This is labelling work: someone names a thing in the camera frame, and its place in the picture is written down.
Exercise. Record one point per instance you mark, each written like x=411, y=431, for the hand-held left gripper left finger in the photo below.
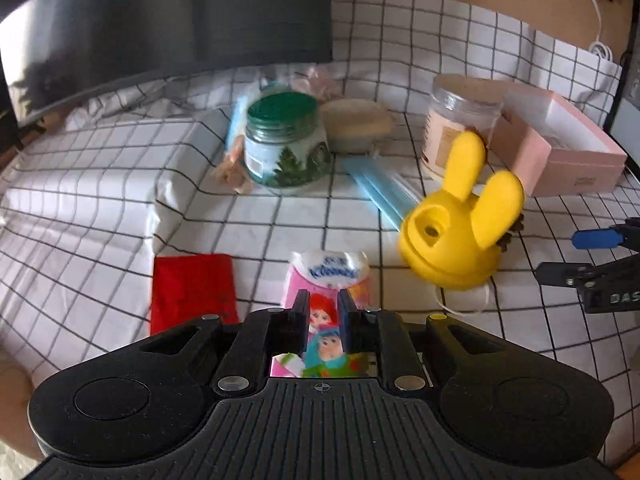
x=301, y=322

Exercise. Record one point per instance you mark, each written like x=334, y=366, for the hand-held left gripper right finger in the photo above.
x=346, y=327

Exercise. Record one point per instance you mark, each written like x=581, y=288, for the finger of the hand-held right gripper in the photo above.
x=562, y=272
x=595, y=240

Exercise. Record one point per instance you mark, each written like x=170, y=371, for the cartoon print tissue packet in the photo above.
x=327, y=270

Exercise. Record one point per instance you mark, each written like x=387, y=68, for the beige round soft pouch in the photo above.
x=355, y=125

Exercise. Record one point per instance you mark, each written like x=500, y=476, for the pink cardboard box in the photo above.
x=565, y=170

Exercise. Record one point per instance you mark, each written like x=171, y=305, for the red cloth pouch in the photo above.
x=192, y=290

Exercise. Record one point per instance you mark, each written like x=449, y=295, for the yellow rabbit-shaped toy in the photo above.
x=450, y=240

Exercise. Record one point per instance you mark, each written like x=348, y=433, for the black panel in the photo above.
x=627, y=115

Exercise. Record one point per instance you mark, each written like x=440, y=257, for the light blue face mask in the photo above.
x=380, y=185

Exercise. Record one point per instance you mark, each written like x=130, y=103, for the green lid glass jar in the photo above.
x=280, y=160

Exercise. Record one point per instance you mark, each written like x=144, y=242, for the tan small object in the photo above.
x=230, y=172

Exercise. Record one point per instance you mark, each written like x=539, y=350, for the clear plastic jar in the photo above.
x=445, y=135

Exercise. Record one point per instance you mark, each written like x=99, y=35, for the light blue packet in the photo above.
x=236, y=125

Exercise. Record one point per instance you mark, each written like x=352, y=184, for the black monitor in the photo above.
x=150, y=20

